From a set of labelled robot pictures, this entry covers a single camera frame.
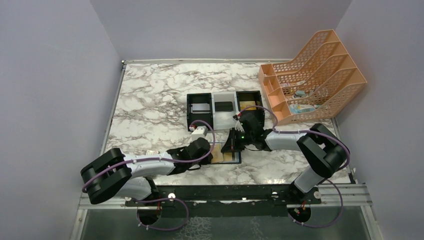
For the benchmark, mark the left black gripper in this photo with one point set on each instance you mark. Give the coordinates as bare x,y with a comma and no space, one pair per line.
205,156

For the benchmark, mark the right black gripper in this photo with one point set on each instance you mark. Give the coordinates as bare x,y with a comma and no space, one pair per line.
236,139

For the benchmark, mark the black leather card holder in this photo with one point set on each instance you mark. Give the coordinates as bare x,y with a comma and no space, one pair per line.
224,157

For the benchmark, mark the gold card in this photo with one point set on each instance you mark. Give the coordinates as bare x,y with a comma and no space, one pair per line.
244,104

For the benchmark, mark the black white three-compartment tray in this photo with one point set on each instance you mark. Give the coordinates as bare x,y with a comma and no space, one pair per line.
222,121

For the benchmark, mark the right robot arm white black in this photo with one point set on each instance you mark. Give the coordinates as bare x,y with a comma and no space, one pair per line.
324,153

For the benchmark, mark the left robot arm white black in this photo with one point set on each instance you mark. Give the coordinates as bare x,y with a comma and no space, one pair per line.
114,174

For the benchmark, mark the black card in tray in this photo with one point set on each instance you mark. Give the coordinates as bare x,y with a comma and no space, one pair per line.
223,106

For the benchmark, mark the silver card in tray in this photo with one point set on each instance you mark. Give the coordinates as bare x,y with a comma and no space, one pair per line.
200,108

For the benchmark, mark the items inside file rack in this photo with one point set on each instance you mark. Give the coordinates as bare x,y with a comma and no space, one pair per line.
304,96

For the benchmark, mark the orange plastic file rack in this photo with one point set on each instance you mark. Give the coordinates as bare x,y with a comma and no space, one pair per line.
324,60

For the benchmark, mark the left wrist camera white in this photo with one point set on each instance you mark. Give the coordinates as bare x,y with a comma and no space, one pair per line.
199,132

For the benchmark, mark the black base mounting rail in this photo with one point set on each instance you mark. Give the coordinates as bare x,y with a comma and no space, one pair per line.
216,201

